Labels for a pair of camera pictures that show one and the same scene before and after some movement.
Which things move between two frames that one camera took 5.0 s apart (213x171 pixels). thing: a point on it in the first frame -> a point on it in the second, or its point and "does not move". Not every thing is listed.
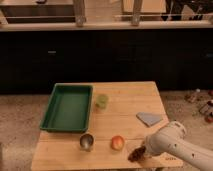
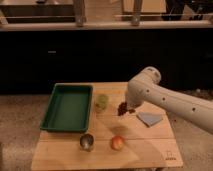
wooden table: (115, 131) does not move
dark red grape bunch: (138, 154) -> (123, 108)
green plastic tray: (69, 108) does not move
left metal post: (79, 12) does not move
